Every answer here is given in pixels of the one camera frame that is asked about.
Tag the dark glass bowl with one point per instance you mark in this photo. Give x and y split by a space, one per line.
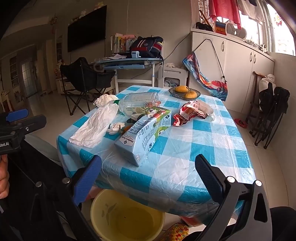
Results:
172 91

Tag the orange peel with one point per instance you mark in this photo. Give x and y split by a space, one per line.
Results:
126 129

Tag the blue study desk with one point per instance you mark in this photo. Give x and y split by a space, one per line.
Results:
129 63

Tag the clear plastic bottle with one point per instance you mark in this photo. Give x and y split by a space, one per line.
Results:
136 99

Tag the red hanging garment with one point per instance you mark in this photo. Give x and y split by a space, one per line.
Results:
225 11

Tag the grey leather armchair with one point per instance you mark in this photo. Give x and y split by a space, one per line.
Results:
44 148

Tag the person's left hand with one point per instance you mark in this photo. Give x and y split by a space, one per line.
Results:
3 176

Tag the white plastic stool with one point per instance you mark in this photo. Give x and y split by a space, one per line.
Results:
172 74

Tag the black wall television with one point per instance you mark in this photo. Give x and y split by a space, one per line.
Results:
86 30

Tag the colourful printed bag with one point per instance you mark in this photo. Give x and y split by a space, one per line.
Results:
208 83

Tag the white cabinet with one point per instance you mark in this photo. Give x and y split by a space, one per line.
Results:
235 69

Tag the black folded chair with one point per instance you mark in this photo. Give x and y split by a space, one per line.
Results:
275 104

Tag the blue white checkered tablecloth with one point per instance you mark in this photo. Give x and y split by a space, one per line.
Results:
196 139

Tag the row of books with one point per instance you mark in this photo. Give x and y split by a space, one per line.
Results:
116 44

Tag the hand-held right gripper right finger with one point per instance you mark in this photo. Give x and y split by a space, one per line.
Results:
208 178

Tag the white plastic bag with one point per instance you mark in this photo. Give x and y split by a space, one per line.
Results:
104 100

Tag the white paper towel sheet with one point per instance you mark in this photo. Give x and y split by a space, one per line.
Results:
92 129

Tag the red white snack wrapper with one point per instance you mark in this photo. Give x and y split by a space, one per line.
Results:
187 113

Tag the light blue drink carton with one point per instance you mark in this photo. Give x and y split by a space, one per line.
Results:
138 141

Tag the colourful crocheted cushion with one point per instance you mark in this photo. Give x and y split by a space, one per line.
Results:
173 233

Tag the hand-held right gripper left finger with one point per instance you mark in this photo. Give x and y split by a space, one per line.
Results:
86 180

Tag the pink plush toy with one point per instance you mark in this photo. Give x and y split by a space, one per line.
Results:
128 36

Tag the yellow plastic basin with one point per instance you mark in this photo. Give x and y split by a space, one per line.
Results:
129 222

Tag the yellow mango dark spot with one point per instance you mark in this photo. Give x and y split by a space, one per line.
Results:
181 89

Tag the blue pencil sharpener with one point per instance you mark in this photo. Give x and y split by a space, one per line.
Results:
136 54

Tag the red slipper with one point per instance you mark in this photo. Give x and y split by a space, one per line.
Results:
240 122

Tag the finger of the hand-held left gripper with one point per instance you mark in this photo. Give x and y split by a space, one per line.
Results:
16 115
34 121

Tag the black folding camp chair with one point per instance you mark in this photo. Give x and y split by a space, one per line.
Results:
81 76

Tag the dark striped backpack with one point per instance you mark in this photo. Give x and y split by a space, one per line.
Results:
145 46

